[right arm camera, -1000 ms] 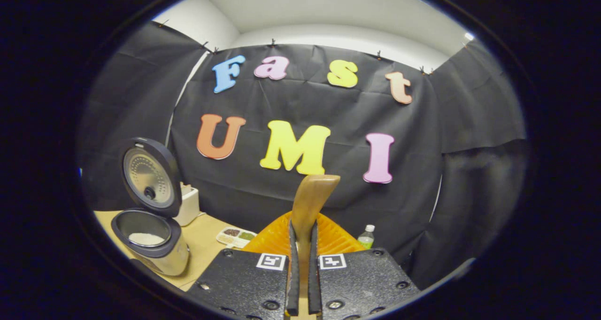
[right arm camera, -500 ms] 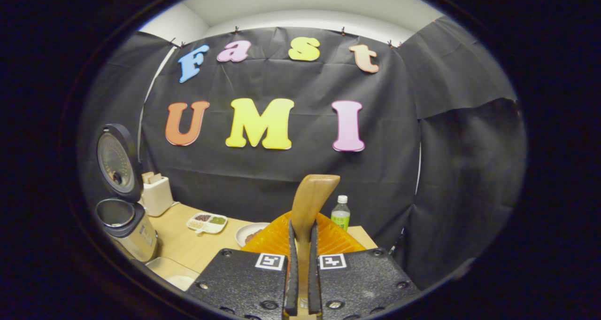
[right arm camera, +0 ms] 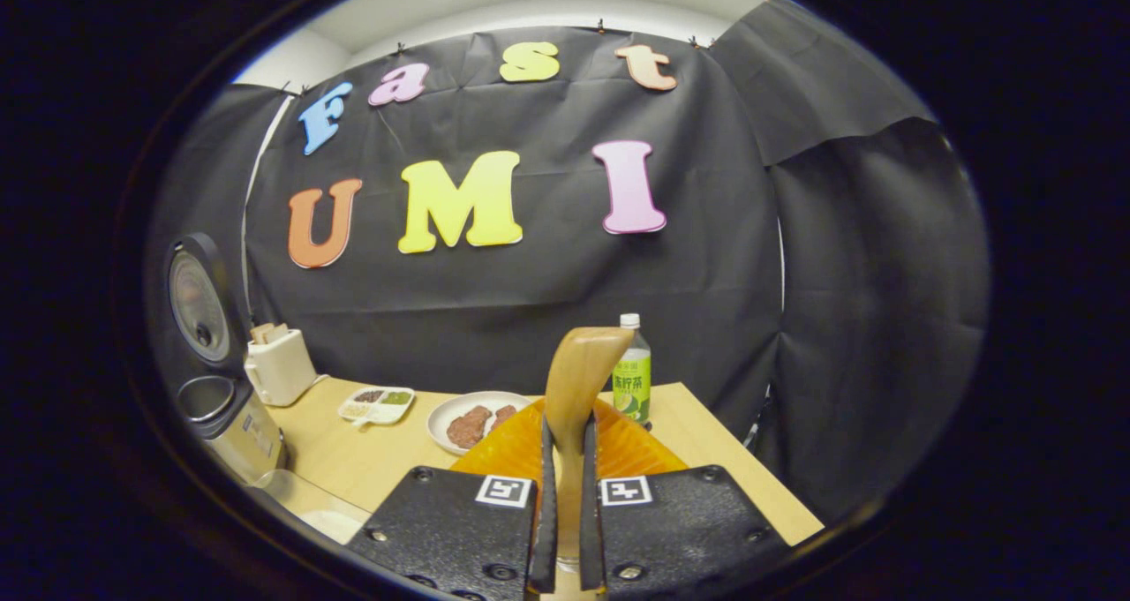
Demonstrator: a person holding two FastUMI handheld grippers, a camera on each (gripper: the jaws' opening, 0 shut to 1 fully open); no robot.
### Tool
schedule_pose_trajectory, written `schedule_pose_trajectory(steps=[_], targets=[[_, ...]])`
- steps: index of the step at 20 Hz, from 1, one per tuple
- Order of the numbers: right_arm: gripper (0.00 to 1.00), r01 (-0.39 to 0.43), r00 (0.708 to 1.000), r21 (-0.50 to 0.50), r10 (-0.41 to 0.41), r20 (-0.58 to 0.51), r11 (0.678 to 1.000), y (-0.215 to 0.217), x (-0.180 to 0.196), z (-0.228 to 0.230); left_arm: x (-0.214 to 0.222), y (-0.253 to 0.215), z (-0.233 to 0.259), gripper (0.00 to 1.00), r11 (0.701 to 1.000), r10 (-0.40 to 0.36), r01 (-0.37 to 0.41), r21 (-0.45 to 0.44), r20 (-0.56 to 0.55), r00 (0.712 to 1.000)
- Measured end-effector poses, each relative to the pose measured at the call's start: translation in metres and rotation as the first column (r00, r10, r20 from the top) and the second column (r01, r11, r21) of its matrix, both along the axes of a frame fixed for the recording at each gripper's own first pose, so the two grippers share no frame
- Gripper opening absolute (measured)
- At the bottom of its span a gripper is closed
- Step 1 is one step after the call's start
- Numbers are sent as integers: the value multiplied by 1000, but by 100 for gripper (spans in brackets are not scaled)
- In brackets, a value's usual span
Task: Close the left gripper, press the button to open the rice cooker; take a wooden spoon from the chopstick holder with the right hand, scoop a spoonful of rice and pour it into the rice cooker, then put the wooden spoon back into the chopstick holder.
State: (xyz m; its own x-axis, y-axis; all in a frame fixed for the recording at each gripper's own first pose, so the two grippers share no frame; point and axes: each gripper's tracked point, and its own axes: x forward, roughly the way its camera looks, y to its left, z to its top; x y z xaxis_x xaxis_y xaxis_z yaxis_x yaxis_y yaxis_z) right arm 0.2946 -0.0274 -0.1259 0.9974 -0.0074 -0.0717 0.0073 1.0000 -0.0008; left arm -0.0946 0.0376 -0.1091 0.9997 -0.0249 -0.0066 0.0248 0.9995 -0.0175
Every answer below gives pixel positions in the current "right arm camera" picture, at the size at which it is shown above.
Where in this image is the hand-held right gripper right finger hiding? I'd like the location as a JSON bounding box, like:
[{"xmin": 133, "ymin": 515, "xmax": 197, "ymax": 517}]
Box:
[{"xmin": 578, "ymin": 398, "xmax": 791, "ymax": 600}]

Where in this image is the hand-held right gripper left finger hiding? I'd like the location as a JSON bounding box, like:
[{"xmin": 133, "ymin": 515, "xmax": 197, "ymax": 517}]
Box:
[{"xmin": 346, "ymin": 398, "xmax": 559, "ymax": 600}]

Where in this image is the wooden spoon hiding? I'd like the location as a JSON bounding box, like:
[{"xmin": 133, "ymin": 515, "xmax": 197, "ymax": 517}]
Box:
[{"xmin": 543, "ymin": 326, "xmax": 635, "ymax": 562}]

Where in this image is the clear container of rice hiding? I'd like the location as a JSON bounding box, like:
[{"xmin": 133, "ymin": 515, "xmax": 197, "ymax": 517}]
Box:
[{"xmin": 252, "ymin": 469, "xmax": 376, "ymax": 546}]

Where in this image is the black rice cooker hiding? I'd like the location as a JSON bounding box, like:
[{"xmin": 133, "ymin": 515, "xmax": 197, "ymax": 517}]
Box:
[{"xmin": 163, "ymin": 233, "xmax": 289, "ymax": 487}]

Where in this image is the white plate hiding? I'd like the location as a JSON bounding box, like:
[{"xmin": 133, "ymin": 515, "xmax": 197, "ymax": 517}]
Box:
[{"xmin": 427, "ymin": 391, "xmax": 533, "ymax": 455}]

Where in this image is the green tea bottle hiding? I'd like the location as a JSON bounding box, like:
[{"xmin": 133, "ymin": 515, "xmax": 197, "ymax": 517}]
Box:
[{"xmin": 612, "ymin": 313, "xmax": 652, "ymax": 425}]

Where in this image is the white divided bean dish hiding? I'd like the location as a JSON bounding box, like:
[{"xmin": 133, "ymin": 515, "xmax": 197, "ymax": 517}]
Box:
[{"xmin": 337, "ymin": 387, "xmax": 416, "ymax": 426}]

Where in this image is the black backdrop cloth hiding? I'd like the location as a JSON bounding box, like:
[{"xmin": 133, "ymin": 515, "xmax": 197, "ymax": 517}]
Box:
[{"xmin": 146, "ymin": 0, "xmax": 990, "ymax": 531}]

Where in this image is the white toaster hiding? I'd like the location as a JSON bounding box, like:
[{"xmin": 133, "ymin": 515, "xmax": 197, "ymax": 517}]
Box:
[{"xmin": 244, "ymin": 327, "xmax": 319, "ymax": 408}]

